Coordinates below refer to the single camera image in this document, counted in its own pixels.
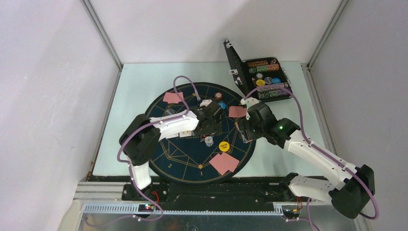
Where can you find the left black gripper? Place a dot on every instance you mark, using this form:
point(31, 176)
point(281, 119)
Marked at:
point(215, 129)

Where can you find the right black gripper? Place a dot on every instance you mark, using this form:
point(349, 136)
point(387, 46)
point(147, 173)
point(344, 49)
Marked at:
point(244, 123)

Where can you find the blue small blind button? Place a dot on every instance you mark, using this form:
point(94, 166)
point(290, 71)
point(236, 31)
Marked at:
point(222, 105)

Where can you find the red poker chip stack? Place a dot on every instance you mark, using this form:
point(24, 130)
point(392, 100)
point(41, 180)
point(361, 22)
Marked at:
point(218, 95)

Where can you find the pink playing card deck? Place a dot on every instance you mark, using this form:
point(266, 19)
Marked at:
point(241, 128)

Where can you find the pink dealt card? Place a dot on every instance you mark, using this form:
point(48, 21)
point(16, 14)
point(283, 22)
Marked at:
point(237, 111)
point(170, 97)
point(231, 161)

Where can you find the yellow big blind button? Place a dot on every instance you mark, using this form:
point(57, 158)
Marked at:
point(224, 146)

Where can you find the clear dealer button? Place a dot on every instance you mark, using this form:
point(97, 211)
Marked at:
point(169, 112)

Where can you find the face up nine card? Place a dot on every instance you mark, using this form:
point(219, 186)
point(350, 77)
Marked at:
point(185, 134)

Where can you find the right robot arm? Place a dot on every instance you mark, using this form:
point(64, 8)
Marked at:
point(347, 187)

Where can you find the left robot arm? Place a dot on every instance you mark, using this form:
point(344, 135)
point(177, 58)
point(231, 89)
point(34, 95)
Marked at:
point(139, 141)

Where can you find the blue white chip stack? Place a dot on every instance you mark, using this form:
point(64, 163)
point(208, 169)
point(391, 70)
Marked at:
point(209, 141)

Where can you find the yellow button in case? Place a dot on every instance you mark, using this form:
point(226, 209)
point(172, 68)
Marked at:
point(260, 82)

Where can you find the round dark poker mat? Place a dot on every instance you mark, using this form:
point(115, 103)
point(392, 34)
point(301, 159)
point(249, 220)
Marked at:
point(186, 160)

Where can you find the blue button in case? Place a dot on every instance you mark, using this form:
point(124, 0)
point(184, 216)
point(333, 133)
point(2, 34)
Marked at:
point(276, 81)

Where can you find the black poker chip case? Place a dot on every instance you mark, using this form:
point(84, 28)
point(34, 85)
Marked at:
point(260, 72)

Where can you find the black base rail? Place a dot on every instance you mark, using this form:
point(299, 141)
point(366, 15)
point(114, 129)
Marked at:
point(253, 194)

